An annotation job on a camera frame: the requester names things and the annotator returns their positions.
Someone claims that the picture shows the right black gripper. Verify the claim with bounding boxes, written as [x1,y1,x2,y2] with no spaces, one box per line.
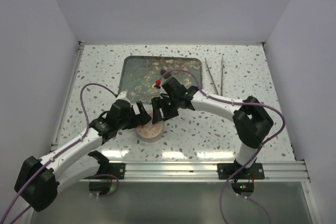
[151,94,180,124]

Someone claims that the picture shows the metal tweezers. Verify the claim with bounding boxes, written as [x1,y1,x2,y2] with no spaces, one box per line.
[204,57,224,96]

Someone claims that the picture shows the left black base bracket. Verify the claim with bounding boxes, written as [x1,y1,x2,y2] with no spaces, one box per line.
[97,163,126,179]

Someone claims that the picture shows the round metal tin lid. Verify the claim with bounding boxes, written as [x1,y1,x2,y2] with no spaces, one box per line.
[135,120,164,143]

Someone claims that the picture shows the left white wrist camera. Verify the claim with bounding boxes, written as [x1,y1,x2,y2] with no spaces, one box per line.
[115,91,130,103]

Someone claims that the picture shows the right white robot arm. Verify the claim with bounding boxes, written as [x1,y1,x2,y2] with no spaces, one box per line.
[151,78,274,178]

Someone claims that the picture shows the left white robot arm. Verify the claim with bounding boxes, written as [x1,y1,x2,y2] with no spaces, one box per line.
[14,99,151,212]

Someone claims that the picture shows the black base bracket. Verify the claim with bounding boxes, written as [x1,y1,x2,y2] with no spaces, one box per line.
[97,163,126,179]
[217,162,264,182]

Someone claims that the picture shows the aluminium rail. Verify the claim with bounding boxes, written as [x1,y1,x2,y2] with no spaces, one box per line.
[78,162,312,183]

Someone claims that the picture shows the right black base bracket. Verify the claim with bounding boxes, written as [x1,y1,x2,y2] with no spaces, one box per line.
[217,162,264,182]

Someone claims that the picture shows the floral teal tray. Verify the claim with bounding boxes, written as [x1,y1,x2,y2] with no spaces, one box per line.
[119,56,202,104]

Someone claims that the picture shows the round metal tin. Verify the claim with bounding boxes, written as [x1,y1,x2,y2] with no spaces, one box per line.
[135,127,164,143]

